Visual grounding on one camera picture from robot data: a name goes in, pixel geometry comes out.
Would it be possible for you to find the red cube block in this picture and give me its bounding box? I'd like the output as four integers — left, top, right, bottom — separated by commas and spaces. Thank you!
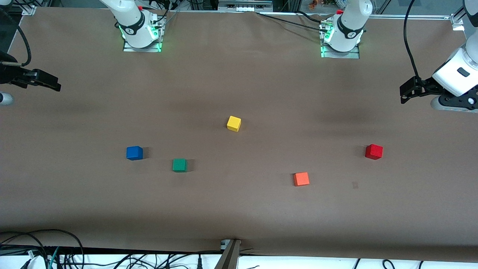
365, 144, 384, 160

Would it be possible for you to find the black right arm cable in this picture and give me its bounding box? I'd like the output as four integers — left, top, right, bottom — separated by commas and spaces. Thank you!
0, 7, 32, 68

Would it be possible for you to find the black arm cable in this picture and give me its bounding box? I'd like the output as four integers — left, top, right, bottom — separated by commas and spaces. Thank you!
403, 0, 423, 81
0, 7, 32, 68

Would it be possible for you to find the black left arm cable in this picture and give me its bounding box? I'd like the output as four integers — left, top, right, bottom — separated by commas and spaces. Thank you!
403, 0, 423, 81

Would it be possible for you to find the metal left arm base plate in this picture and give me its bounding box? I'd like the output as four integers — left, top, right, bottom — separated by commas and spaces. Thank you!
320, 21, 361, 59

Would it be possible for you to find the black base supply cable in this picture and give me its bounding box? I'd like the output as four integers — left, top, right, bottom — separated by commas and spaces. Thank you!
256, 11, 326, 30

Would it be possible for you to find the long looping black cable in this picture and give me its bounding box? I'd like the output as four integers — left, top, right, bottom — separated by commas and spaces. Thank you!
0, 229, 85, 269

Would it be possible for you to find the green floor cable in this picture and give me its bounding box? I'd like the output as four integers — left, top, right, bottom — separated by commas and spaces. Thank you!
46, 247, 60, 269

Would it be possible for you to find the aluminium table edge bracket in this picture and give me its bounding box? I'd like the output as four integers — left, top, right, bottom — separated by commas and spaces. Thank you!
215, 239, 242, 269

